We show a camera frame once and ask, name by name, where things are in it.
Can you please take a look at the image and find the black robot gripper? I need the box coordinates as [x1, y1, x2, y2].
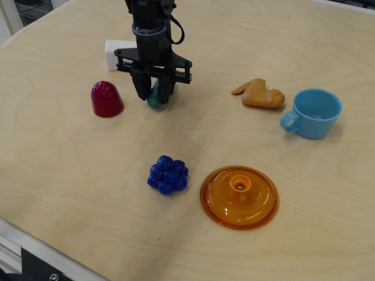
[114, 28, 192, 104]

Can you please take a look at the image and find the green toy cucumber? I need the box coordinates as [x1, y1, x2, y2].
[147, 79, 163, 109]

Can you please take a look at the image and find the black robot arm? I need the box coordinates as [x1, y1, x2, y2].
[114, 1, 192, 105]

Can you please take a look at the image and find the light blue plastic cup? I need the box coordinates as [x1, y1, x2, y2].
[279, 88, 343, 139]

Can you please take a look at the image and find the white salt shaker silver cap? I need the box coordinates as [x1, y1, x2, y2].
[105, 40, 137, 71]

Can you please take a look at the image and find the dark red plastic dome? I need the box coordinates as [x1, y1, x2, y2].
[91, 81, 124, 118]

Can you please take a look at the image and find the blue toy grape bunch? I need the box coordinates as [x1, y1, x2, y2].
[147, 155, 189, 196]

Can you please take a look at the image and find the toy fried chicken wing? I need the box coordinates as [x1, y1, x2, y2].
[231, 78, 285, 109]

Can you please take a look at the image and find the orange transparent pot lid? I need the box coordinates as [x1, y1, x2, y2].
[200, 166, 279, 231]

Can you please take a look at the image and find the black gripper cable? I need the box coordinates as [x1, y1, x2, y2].
[165, 14, 185, 45]

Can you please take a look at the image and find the aluminium table frame rail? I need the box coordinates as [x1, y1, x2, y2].
[1, 218, 106, 280]

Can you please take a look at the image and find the black bracket with screw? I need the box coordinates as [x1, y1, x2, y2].
[21, 248, 72, 281]

